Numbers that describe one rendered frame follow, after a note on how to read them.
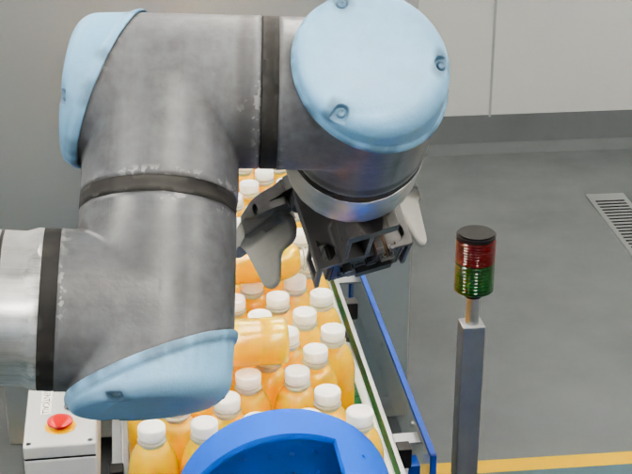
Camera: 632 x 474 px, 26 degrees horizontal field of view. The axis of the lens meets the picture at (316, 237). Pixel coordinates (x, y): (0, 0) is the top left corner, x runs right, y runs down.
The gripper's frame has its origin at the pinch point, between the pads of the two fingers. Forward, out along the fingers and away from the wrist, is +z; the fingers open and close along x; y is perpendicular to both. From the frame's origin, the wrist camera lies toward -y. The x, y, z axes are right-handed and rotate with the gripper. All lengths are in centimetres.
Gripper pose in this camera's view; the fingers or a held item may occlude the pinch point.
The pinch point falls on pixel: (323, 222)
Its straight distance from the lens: 111.6
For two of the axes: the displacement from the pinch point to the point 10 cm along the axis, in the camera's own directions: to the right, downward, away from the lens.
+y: 3.0, 9.2, -2.6
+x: 9.5, -2.7, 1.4
